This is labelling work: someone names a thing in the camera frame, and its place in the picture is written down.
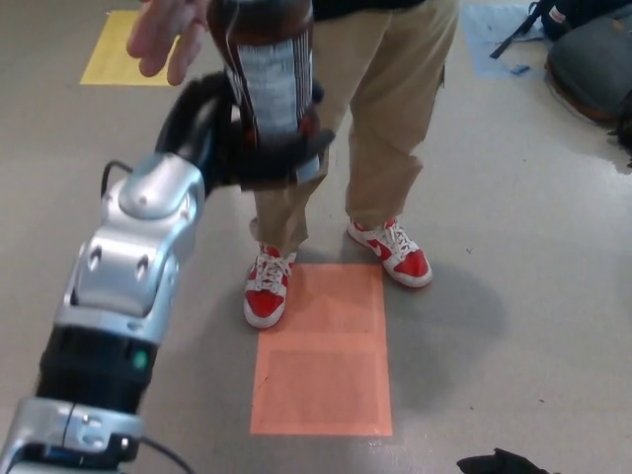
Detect robot left black hand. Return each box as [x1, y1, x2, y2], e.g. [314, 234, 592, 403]
[152, 71, 337, 197]

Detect robot right black hand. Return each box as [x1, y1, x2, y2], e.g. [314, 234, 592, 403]
[456, 447, 547, 474]

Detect person's right hand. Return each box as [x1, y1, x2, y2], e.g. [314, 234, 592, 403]
[126, 0, 208, 86]

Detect brown protein shake bottle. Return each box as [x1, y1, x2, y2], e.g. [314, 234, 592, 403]
[205, 0, 327, 194]

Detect person's right red white sneaker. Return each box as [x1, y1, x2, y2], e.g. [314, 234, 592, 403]
[243, 242, 297, 330]

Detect person's red white sneaker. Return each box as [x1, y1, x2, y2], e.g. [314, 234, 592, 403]
[347, 216, 434, 289]
[243, 242, 297, 330]

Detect person's left red white sneaker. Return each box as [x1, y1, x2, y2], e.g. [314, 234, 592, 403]
[347, 216, 434, 289]

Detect yellow paper sheet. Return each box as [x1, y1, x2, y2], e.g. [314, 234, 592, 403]
[78, 9, 182, 87]

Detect black shirt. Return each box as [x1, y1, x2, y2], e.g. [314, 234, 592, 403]
[313, 0, 426, 24]

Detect khaki cargo pants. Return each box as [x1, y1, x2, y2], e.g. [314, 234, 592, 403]
[249, 0, 460, 256]

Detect orange paper sheet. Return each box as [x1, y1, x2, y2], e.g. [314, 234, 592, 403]
[249, 263, 395, 436]

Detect blue paper sheet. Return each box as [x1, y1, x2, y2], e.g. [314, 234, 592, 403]
[461, 4, 549, 78]

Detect grey bag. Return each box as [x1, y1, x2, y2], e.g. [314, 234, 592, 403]
[545, 12, 632, 122]

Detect navy backpack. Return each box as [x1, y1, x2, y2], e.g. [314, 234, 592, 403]
[488, 0, 632, 59]

